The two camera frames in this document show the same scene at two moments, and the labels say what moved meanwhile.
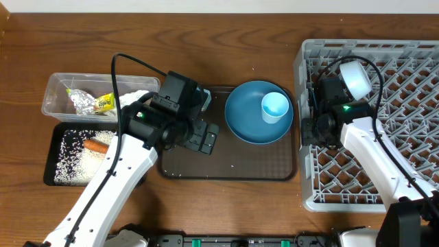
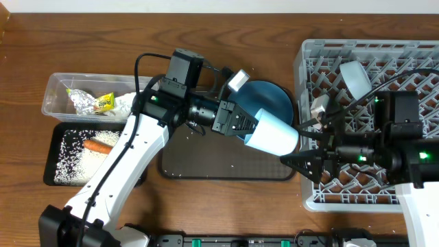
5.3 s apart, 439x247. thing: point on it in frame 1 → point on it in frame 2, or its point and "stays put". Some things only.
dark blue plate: x=243 y=113 stays put
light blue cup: x=274 y=106 → x=273 y=134
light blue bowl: x=356 y=79 stays put
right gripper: x=307 y=135 → x=328 y=140
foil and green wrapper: x=85 y=103 stays put
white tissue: x=126 y=99 stays put
